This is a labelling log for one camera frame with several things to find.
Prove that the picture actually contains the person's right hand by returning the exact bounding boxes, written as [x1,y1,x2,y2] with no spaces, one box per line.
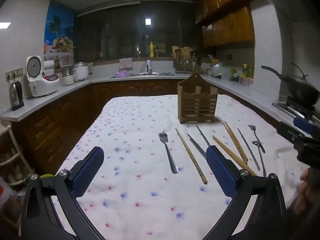
[293,168,311,215]

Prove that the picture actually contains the wooden utensil holder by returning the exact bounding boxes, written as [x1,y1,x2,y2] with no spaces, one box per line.
[177,72,218,125]

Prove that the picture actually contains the wooden lower cabinets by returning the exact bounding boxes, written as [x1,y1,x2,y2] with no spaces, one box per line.
[11,79,282,176]

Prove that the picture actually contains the paper towel roll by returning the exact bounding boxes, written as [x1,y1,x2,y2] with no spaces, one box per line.
[44,60,62,71]

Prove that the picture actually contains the white shelf rack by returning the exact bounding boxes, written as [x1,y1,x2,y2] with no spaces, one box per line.
[0,123,36,188]

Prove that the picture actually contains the cooking oil bottle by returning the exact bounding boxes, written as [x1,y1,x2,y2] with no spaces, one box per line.
[242,63,254,78]

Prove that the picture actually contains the kitchen faucet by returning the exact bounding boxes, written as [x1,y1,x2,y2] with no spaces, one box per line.
[138,50,153,75]

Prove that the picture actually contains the gas stove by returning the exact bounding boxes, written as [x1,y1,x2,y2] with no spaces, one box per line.
[272,97,320,128]

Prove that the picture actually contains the row of spice jars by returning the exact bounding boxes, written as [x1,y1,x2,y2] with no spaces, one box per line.
[238,76,254,87]

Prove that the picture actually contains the steel electric kettle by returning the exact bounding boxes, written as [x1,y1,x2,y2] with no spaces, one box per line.
[8,80,25,111]

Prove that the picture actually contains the wooden chopstick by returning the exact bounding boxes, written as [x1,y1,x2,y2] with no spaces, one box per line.
[223,122,247,163]
[212,135,258,176]
[213,136,248,166]
[175,128,208,185]
[224,121,249,161]

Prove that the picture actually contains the white and red rice cooker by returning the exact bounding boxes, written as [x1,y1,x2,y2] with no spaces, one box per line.
[26,56,61,99]

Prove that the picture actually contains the small metal spork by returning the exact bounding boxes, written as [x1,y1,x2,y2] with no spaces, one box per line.
[248,124,266,153]

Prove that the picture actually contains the wooden upper cabinets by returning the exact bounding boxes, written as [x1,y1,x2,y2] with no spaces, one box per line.
[195,0,263,48]

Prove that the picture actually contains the metal pot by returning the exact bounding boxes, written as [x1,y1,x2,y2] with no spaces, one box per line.
[209,60,224,78]

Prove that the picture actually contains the wooden cabinets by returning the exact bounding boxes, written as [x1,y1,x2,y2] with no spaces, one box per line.
[11,79,282,176]
[195,0,263,48]

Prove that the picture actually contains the wall socket strip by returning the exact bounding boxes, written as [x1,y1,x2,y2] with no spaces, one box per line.
[5,68,24,82]

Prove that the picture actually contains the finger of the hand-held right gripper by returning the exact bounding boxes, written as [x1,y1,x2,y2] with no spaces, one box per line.
[276,121,307,145]
[293,116,320,135]

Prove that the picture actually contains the white floral tablecloth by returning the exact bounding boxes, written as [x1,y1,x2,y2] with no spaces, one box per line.
[51,94,310,240]

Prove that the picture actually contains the pink dish cloth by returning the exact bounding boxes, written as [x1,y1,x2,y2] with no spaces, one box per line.
[118,58,133,71]

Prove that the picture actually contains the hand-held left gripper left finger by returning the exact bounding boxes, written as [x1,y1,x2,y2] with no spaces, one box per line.
[21,146,107,240]

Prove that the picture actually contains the black wok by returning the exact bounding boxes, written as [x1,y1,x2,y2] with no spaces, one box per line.
[261,63,319,106]

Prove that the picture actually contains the steel sink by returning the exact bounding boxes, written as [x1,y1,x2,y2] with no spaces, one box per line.
[129,72,175,77]

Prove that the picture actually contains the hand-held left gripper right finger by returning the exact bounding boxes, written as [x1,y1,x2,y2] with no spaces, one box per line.
[202,145,287,240]

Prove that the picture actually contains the metal spoon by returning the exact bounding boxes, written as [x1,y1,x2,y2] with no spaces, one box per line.
[252,140,267,178]

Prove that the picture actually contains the metal fork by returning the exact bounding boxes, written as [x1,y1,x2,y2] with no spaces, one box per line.
[158,132,179,174]

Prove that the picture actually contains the dark kitchen window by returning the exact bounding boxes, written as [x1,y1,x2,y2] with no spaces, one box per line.
[75,0,202,61]

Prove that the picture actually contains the white round rice cooker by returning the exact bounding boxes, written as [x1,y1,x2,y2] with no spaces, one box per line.
[73,62,90,82]

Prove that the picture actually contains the dish rack with utensils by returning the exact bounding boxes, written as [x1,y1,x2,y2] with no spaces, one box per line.
[173,54,197,73]

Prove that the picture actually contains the clear plastic container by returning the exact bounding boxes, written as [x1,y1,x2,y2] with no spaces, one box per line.
[220,67,232,81]

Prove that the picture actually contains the tropical fruit wall poster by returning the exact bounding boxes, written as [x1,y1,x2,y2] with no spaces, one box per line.
[44,2,76,62]

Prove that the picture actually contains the wooden cutting board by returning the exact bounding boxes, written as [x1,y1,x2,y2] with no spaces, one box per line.
[172,45,193,60]

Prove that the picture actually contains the white kitchen countertop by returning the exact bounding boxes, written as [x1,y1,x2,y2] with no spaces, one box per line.
[0,73,300,123]

